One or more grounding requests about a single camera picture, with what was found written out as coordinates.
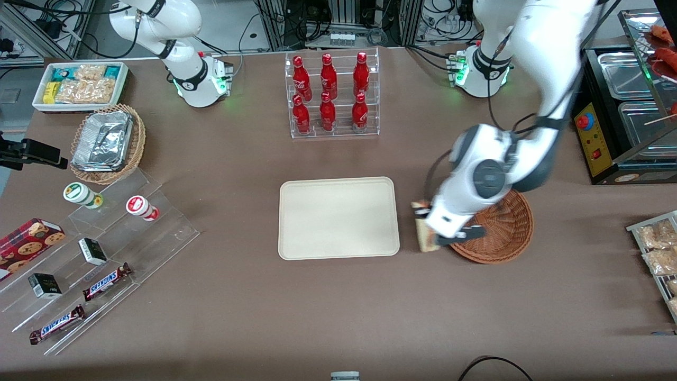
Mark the black camera device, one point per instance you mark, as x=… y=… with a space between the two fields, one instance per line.
x=34 y=152

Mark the clear snack bag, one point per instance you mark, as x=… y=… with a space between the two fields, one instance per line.
x=656 y=235
x=661 y=262

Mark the triangular sandwich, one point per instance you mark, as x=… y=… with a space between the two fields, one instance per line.
x=424 y=238

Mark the snickers chocolate bar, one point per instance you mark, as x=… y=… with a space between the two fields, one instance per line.
x=57 y=324
x=106 y=281

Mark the aluminium frame rack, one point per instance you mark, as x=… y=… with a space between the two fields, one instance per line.
x=338 y=21

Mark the clear acrylic bottle rack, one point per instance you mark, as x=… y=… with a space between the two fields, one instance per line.
x=341 y=114

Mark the small black box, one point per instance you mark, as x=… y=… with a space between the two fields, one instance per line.
x=92 y=251
x=45 y=286

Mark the red cookie box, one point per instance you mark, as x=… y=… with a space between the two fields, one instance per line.
x=24 y=246

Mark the white snack bin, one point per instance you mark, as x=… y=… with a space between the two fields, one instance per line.
x=39 y=103

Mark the teal snack packet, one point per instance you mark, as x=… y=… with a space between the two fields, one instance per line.
x=62 y=74

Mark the large clear cracker bag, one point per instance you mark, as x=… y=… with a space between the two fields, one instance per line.
x=87 y=91

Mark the brown wicker basket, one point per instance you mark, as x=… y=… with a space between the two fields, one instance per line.
x=505 y=238

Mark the red sausage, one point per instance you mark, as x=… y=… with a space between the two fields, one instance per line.
x=667 y=54

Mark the grey device edge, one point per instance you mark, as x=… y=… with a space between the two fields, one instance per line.
x=345 y=376

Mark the clear acrylic stepped display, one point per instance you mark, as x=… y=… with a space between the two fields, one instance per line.
x=158 y=238

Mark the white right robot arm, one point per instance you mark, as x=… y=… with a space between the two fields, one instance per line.
x=195 y=84

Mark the yellow snack packet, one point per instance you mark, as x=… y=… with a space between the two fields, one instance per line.
x=50 y=92

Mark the steel warmer pan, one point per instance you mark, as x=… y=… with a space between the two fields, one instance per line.
x=642 y=124
x=624 y=74

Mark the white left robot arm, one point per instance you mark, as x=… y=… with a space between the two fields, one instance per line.
x=550 y=63

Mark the green cap yogurt bottle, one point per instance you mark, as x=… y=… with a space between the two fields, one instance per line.
x=76 y=193

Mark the beige plastic tray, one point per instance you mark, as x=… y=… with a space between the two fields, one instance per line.
x=338 y=218

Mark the light wicker basket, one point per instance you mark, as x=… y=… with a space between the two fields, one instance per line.
x=137 y=143

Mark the aluminium foil container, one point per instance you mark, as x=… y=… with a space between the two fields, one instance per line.
x=103 y=140

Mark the red cap yogurt bottle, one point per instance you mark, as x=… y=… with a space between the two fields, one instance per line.
x=138 y=205

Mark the black food warmer machine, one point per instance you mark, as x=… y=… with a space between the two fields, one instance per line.
x=595 y=143

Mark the red cola bottle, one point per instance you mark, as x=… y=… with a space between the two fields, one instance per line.
x=328 y=114
x=302 y=79
x=359 y=114
x=301 y=116
x=361 y=75
x=329 y=78

